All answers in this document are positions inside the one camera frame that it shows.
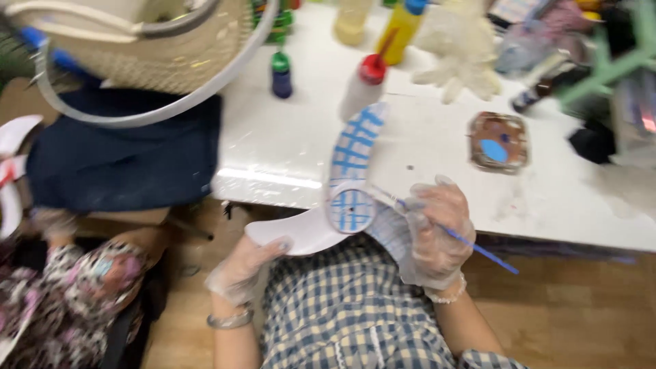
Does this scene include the person's left hand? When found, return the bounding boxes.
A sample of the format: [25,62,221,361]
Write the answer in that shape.
[205,236,294,307]

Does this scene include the person's right hand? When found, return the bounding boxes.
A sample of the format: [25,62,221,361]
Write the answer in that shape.
[399,175,477,292]

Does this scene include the blue thin paintbrush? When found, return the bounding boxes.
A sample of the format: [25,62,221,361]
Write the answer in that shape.
[371,185,520,275]

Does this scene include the white fan blade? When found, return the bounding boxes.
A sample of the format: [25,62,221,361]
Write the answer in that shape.
[0,115,45,240]
[245,101,411,262]

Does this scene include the square paint palette tray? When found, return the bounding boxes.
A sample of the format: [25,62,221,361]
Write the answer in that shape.
[467,111,530,175]

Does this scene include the white paint bottle, red cap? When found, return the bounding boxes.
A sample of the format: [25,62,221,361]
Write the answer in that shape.
[338,53,388,123]

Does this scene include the blue checkered shirt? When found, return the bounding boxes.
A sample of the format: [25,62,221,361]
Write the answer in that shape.
[259,233,530,369]

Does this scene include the brown paint bottle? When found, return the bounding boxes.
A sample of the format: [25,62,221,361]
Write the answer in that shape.
[511,76,555,114]

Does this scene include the white disposable gloves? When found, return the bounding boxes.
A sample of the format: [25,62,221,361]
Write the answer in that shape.
[411,4,503,105]

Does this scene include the yellow paint bottle, blue cap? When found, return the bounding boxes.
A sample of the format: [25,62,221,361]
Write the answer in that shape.
[375,0,428,67]

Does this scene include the black cloth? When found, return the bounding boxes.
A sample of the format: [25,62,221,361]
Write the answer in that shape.
[567,120,617,165]

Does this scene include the blue paint bottle, green cap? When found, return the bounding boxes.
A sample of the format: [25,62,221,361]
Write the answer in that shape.
[270,50,294,100]

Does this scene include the cream paint bottle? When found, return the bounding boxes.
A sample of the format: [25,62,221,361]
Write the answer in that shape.
[332,0,374,47]

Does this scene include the heap of craft supplies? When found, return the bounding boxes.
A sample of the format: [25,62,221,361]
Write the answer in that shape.
[486,0,606,78]

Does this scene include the clear plastic container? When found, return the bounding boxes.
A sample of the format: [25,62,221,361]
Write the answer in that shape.
[612,77,656,166]

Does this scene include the green plastic rack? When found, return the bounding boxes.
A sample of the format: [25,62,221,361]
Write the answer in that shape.
[558,0,656,109]

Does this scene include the green paint bottles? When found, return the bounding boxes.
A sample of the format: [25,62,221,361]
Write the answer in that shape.
[250,0,295,45]

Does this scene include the navy blue cloth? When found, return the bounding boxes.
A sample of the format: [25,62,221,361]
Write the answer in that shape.
[26,86,222,213]

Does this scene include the beige mesh fan guard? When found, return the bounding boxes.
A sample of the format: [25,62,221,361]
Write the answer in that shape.
[4,0,257,96]

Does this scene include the white fan blade, red paint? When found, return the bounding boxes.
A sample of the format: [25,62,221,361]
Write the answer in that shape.
[0,115,45,240]

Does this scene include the pearl bracelet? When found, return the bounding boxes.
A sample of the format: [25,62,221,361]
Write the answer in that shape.
[424,274,468,305]

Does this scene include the silver bracelet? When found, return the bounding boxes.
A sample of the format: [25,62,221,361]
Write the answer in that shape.
[206,306,255,330]

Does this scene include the white fan guard ring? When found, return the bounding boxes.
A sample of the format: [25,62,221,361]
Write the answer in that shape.
[30,0,281,129]

